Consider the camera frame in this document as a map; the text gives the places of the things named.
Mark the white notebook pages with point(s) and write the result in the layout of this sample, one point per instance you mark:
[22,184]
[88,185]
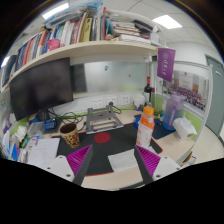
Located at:
[43,153]

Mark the flat round red coaster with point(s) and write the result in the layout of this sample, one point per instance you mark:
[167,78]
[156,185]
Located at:
[102,137]

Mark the group photo poster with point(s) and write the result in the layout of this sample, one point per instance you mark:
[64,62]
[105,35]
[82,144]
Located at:
[188,91]

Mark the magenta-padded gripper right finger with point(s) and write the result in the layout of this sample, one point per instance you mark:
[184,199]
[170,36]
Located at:
[149,160]

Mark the small blue box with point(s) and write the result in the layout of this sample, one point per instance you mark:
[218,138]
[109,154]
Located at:
[50,124]

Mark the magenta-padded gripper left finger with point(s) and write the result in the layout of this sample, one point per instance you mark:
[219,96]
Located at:
[78,159]

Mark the white paper sheet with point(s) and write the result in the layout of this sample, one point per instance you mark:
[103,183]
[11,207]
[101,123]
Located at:
[122,160]

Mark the black computer monitor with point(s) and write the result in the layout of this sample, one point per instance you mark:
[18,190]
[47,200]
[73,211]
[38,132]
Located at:
[41,86]

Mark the black red-edged desk mat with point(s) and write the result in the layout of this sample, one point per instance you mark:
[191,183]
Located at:
[111,148]

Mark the ceiling light panels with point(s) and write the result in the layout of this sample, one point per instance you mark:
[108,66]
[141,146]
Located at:
[166,21]

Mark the white wall socket row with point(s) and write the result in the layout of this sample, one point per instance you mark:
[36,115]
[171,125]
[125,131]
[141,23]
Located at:
[111,101]

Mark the purple hanging pennant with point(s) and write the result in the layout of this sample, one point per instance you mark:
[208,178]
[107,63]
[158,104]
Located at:
[166,64]

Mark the grey metal laptop stand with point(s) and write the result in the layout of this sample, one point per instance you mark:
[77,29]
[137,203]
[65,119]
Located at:
[103,121]

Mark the orange-capped drink bottle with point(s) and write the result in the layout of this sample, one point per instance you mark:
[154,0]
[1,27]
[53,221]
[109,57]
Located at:
[145,130]

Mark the grey door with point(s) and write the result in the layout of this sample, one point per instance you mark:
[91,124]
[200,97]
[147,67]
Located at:
[216,96]

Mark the patterned brown paper cup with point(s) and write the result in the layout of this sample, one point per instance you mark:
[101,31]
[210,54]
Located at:
[70,136]

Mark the white crumpled tissue bag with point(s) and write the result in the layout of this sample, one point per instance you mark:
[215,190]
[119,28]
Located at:
[184,128]

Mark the dark wine bottle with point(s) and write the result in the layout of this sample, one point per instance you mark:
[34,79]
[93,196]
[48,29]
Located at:
[147,90]

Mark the white ceramic jar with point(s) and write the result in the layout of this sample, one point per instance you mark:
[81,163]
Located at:
[139,101]

